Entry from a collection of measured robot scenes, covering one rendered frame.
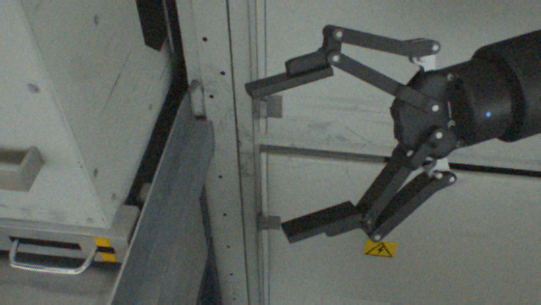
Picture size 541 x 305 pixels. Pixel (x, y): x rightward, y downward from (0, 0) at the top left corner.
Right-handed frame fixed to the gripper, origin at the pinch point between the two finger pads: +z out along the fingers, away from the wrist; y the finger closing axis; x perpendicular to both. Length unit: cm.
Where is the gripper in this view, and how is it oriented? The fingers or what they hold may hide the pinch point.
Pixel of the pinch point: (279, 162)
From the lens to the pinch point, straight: 47.4
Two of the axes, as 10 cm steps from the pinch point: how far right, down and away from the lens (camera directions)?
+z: -9.4, 2.9, -1.4
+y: -2.3, -9.1, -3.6
